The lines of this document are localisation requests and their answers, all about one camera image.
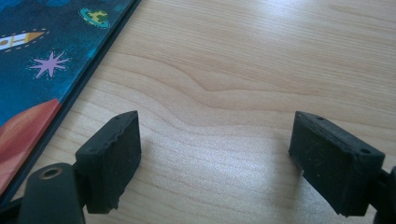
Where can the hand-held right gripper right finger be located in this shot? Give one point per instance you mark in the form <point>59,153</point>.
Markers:
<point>333,168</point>

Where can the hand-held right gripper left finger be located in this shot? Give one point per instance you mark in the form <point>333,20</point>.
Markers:
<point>109,161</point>

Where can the blue monster picture book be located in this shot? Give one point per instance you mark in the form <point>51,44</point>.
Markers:
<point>46,34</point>

